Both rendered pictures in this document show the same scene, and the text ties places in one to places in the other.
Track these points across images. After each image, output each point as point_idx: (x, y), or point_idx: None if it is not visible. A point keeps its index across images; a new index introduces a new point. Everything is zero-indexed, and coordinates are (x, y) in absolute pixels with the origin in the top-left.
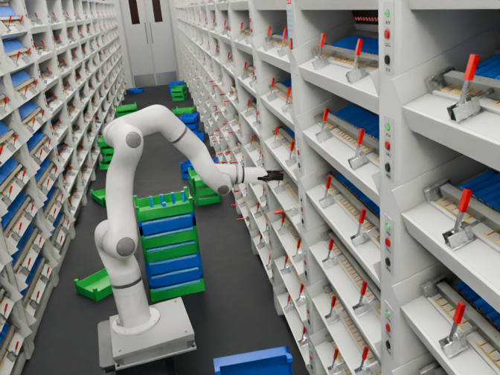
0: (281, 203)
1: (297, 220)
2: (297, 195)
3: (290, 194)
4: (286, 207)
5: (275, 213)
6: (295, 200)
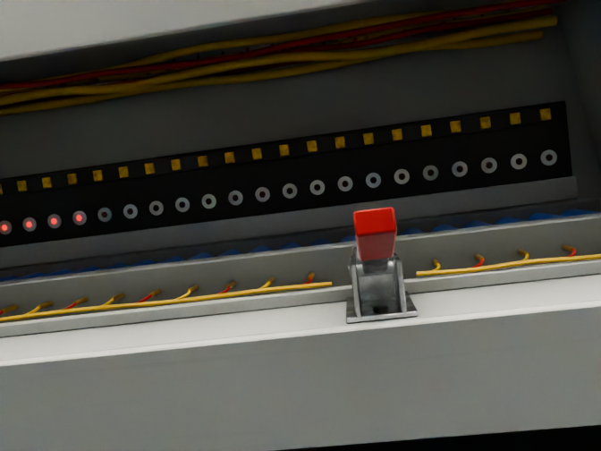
0: (29, 359)
1: (533, 299)
2: (199, 261)
3: (40, 319)
4: (181, 339)
5: (395, 227)
6: (180, 303)
